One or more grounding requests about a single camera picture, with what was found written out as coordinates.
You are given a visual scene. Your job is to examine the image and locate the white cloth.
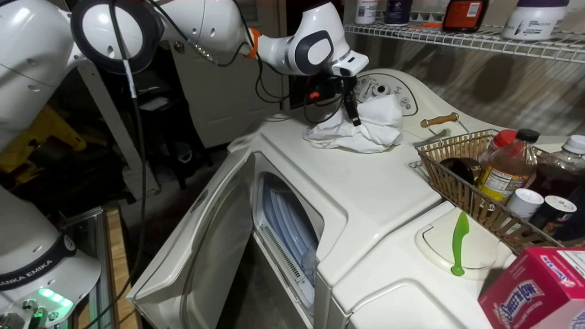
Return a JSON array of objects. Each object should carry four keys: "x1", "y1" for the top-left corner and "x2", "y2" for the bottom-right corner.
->
[{"x1": 303, "y1": 95, "x2": 404, "y2": 154}]

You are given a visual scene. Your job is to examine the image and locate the cream front-load washing machine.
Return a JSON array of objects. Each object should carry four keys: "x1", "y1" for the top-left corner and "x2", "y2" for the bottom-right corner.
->
[{"x1": 127, "y1": 69, "x2": 503, "y2": 329}]

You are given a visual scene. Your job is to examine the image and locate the white top-load washing machine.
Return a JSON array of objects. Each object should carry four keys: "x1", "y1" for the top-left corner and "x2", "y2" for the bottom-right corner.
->
[{"x1": 331, "y1": 135, "x2": 585, "y2": 329}]

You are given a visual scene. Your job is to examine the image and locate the washing machine door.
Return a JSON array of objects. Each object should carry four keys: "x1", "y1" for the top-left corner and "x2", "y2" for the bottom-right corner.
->
[{"x1": 127, "y1": 146, "x2": 256, "y2": 329}]

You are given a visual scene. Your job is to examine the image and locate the yellow machine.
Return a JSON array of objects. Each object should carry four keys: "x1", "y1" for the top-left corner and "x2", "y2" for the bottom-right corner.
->
[{"x1": 0, "y1": 104, "x2": 88, "y2": 186}]

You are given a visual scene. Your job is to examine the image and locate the white plastic bottle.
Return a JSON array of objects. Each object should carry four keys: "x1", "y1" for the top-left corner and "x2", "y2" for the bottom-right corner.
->
[{"x1": 355, "y1": 0, "x2": 379, "y2": 26}]

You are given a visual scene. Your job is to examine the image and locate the dark blue bottle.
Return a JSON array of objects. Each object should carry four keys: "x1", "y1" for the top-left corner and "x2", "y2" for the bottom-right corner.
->
[{"x1": 383, "y1": 0, "x2": 414, "y2": 27}]

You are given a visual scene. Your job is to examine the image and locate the orange labelled dark bottle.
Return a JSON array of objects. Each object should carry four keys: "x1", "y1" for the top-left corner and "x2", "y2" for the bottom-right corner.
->
[{"x1": 442, "y1": 0, "x2": 490, "y2": 33}]

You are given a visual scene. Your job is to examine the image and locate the dark round jar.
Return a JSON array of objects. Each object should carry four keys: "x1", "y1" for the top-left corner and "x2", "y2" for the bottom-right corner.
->
[{"x1": 440, "y1": 157, "x2": 483, "y2": 186}]

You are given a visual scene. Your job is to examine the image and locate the red-capped bottle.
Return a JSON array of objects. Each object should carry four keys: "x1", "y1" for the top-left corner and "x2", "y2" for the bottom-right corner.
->
[{"x1": 479, "y1": 129, "x2": 518, "y2": 166}]

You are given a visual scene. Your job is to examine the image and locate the amber bottle with black cap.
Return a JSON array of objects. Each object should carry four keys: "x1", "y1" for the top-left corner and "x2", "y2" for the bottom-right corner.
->
[{"x1": 475, "y1": 128, "x2": 541, "y2": 204}]

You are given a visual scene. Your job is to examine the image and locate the green plastic scraper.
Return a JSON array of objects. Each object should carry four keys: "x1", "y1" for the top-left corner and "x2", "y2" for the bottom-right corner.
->
[{"x1": 451, "y1": 211, "x2": 470, "y2": 277}]

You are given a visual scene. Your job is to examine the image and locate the white jar with purple lid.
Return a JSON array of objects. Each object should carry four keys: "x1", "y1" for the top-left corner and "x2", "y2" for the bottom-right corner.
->
[{"x1": 501, "y1": 0, "x2": 570, "y2": 41}]

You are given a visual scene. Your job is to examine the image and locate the white-capped container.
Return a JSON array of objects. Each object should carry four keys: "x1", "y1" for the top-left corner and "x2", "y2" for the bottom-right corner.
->
[{"x1": 505, "y1": 188, "x2": 545, "y2": 220}]

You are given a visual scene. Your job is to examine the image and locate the dark bottle with white cap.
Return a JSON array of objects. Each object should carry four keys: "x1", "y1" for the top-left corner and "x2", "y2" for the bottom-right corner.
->
[{"x1": 526, "y1": 134, "x2": 585, "y2": 202}]

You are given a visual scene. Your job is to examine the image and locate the black shaker with white lid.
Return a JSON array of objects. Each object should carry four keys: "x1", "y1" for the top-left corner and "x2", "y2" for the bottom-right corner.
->
[{"x1": 529, "y1": 195, "x2": 578, "y2": 236}]

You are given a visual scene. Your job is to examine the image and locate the pink cardboard box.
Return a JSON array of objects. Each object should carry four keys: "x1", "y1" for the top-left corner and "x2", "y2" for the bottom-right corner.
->
[{"x1": 478, "y1": 246, "x2": 585, "y2": 329}]

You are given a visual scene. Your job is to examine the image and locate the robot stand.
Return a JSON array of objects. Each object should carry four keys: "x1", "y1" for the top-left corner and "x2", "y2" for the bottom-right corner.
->
[{"x1": 55, "y1": 206, "x2": 143, "y2": 329}]

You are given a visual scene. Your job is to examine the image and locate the white wire shelf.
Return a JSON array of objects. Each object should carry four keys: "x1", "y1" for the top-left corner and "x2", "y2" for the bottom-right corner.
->
[{"x1": 344, "y1": 20, "x2": 585, "y2": 65}]

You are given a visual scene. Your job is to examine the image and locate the gold wire basket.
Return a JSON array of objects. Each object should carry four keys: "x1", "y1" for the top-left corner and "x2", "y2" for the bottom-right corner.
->
[{"x1": 409, "y1": 112, "x2": 585, "y2": 255}]

